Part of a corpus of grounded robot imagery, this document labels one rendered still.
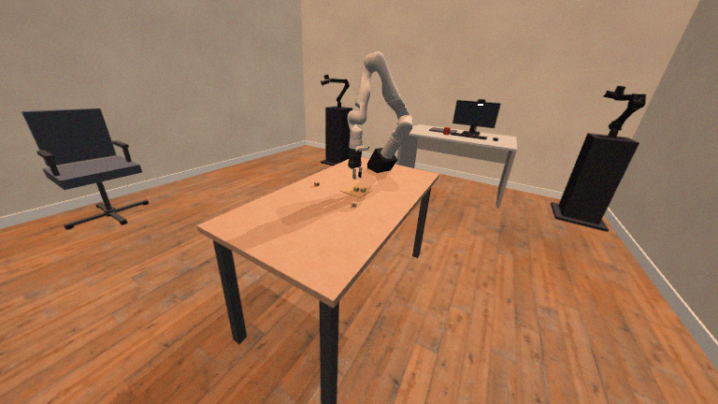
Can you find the tan square mat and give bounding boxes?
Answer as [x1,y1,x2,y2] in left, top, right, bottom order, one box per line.
[341,184,372,198]

